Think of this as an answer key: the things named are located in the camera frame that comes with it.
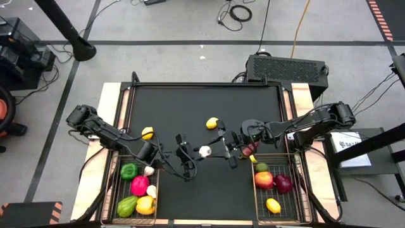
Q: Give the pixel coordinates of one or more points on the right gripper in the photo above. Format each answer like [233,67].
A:
[232,141]

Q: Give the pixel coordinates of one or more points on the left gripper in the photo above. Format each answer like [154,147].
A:
[185,155]

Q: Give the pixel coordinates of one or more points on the red chili pepper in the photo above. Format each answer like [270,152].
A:
[251,149]

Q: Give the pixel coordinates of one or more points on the green lime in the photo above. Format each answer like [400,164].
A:
[262,167]

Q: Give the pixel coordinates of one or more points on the red yellow apple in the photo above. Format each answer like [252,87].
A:
[264,180]

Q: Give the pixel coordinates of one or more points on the red bell pepper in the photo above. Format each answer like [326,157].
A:
[140,186]

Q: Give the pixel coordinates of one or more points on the green bell pepper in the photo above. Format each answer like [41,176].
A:
[129,171]

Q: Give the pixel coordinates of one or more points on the yellow bell pepper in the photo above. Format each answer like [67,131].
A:
[145,205]

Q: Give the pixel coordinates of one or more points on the dark red apple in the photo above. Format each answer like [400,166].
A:
[283,183]

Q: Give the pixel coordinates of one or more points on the light green long pepper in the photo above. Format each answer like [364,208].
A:
[127,206]

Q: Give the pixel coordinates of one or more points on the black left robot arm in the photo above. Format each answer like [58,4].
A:
[110,136]

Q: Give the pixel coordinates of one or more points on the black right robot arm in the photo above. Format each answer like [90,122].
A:
[303,122]

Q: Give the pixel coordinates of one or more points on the yellow tape tag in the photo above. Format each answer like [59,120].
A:
[253,158]

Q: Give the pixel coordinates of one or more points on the black computer case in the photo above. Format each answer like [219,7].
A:
[284,69]

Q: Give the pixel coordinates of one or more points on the white paper sheet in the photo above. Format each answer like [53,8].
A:
[354,155]

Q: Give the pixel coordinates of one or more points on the black diagonal strut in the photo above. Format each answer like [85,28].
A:
[373,144]

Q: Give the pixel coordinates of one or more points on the black floor box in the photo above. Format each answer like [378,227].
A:
[155,2]

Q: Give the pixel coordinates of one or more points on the black hazard striped mat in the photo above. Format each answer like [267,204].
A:
[395,16]
[28,217]

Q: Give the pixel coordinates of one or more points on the black pole stand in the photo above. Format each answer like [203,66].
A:
[63,25]

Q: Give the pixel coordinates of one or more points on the black orange floor machine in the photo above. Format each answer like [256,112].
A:
[6,114]

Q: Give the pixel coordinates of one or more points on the black equipment rack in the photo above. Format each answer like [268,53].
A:
[19,57]

